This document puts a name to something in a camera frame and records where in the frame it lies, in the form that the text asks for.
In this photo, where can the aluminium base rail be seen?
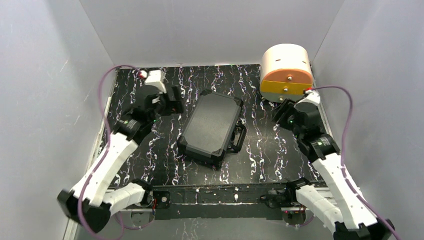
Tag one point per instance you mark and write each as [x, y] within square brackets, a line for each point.
[195, 201]

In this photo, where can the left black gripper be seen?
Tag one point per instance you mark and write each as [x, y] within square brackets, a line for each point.
[173, 101]

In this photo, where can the black poker chip case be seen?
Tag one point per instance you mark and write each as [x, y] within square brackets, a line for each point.
[213, 129]

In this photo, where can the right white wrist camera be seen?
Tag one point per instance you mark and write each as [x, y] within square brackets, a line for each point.
[310, 96]

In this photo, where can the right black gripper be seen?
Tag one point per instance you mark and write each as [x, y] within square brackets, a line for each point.
[282, 112]

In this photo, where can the white round drawer cabinet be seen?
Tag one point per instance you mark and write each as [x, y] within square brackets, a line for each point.
[285, 72]

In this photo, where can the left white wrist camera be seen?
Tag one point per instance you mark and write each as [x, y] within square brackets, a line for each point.
[156, 78]

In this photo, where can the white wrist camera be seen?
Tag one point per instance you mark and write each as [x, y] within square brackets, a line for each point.
[156, 78]
[310, 96]

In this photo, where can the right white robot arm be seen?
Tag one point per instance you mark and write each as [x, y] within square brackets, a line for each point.
[348, 218]

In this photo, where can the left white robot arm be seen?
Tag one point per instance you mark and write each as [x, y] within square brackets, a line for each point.
[122, 141]

